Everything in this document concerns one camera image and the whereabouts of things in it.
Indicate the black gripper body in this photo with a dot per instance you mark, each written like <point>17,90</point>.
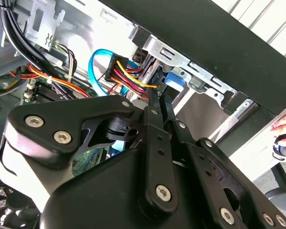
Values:
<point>97,202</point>

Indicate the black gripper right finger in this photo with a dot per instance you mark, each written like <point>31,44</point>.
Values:
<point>252,202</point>

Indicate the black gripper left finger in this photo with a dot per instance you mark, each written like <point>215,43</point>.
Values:
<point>50,121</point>

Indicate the hard disk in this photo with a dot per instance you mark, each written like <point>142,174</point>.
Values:
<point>175,78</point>

